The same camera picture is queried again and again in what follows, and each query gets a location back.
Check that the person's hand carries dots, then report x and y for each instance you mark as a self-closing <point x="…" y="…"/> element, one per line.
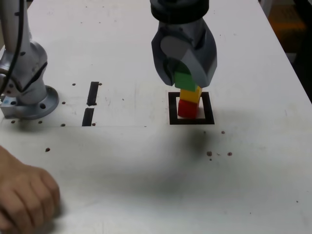
<point x="24" y="195"/>

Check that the green cube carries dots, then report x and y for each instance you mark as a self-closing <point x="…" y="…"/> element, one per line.
<point x="184" y="80"/>

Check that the black tape strip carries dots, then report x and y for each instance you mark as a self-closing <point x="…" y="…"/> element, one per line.
<point x="92" y="95"/>

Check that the yellow cube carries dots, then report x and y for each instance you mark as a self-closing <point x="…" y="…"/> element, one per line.
<point x="190" y="96"/>

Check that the black tape square outline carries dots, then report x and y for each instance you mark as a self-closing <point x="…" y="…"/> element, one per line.
<point x="191" y="122"/>

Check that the red cube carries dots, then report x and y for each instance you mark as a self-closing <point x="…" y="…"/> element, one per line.
<point x="187" y="109"/>

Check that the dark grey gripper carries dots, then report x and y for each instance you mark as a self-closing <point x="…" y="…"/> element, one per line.
<point x="187" y="33"/>

